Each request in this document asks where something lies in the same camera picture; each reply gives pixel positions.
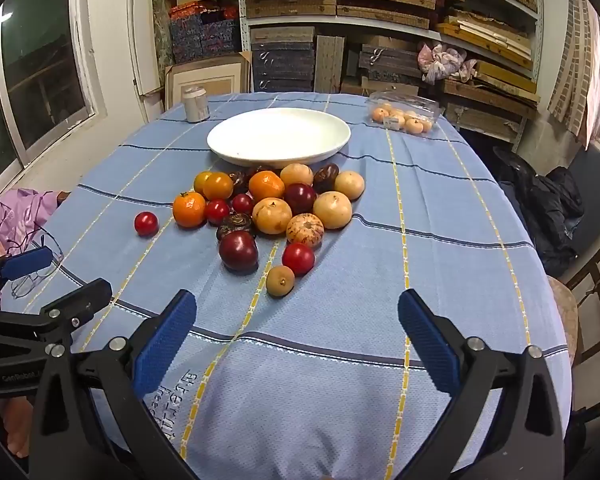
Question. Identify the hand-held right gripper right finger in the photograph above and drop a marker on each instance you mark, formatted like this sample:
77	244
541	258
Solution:
427	340

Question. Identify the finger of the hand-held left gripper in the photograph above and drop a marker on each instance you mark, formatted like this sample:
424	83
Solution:
87	297
25	262

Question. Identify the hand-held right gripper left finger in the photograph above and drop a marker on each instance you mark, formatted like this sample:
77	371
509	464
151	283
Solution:
165	340

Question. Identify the dark red plum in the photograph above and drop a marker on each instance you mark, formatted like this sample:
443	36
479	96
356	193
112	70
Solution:
300	198
238	250

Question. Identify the small tan longan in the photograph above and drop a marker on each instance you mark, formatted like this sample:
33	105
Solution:
280	280

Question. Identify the small mandarin orange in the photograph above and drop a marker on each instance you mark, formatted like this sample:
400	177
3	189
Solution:
189	209

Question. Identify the dark water chestnut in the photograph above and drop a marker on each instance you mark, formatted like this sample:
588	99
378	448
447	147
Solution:
255	170
326	177
237	180
236	221

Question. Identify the yellow tomato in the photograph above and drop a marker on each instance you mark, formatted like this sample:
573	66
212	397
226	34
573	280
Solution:
218	186
199	182

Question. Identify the speckled pink passion fruit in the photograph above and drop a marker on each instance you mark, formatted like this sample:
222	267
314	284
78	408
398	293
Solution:
305	230

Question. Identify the large mandarin orange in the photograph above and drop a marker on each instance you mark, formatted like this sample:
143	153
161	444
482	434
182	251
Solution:
266	185

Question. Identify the white plate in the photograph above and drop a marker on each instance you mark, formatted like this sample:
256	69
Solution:
280	135

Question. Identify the eyeglasses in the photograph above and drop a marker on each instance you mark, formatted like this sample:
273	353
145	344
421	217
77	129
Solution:
35	272

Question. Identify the pink printed cloth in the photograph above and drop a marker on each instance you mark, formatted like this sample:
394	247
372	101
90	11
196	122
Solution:
15	215

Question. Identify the blue striped tablecloth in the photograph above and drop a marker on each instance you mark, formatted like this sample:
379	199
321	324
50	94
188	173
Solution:
380	310

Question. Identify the black jacket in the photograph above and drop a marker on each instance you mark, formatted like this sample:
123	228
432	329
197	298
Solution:
545	210

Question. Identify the dark wooden chair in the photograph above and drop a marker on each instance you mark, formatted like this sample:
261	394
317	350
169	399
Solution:
595	285

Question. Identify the group of small pale oranges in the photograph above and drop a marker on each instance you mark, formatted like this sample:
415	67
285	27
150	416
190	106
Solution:
414	125

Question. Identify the white drink can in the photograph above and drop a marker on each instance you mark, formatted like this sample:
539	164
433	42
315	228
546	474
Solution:
196	105

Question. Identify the clear plastic clamshell box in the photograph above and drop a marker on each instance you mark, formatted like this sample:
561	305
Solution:
405	100

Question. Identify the white board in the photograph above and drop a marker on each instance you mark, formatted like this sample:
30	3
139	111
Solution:
142	45

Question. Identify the framed picture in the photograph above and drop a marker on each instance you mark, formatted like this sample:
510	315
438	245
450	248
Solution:
207	80

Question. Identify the marbled panel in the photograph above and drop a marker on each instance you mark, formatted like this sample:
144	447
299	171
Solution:
161	25

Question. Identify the pink plastic bag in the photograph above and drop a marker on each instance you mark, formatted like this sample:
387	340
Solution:
442	62

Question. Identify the dark brown wooden boxes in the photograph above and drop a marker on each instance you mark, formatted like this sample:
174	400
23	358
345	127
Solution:
390	62

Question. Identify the blue patterned fabric boxes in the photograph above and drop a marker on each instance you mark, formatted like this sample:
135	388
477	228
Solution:
205	35

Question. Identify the perforated brown board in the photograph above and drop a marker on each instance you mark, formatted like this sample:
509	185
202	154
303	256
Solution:
328	62

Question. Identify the stack of dark grey boxes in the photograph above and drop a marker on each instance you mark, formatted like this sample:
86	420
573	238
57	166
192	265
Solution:
282	60

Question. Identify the pile of yellow flat boxes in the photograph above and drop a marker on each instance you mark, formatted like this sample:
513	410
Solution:
500	42

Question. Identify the orange patterned box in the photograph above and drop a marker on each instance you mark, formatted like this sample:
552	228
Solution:
200	10

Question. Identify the beige checked curtain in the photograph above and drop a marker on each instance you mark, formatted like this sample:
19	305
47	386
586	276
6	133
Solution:
575	65

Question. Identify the white metal shelf rack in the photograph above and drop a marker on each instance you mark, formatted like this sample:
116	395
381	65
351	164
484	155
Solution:
290	21

